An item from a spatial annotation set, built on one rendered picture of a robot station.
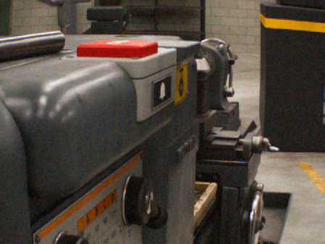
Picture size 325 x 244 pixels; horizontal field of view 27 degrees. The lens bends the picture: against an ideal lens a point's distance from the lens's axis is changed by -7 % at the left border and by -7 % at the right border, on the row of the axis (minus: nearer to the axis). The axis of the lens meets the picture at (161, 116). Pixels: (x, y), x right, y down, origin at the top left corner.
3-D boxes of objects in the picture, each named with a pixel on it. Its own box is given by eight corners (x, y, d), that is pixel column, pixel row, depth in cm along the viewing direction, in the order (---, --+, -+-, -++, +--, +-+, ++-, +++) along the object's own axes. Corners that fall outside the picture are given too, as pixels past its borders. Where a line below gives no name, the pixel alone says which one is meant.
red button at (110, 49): (140, 69, 60) (141, 45, 59) (75, 67, 61) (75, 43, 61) (158, 62, 66) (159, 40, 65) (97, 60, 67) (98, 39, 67)
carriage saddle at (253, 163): (247, 187, 162) (249, 163, 161) (62, 172, 173) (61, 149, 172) (261, 158, 190) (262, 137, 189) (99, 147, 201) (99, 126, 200)
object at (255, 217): (254, 274, 165) (264, 188, 161) (216, 271, 167) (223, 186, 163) (267, 240, 191) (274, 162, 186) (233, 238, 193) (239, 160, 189)
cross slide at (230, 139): (248, 161, 163) (249, 142, 162) (75, 148, 173) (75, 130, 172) (257, 146, 178) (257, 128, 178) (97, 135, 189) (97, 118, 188)
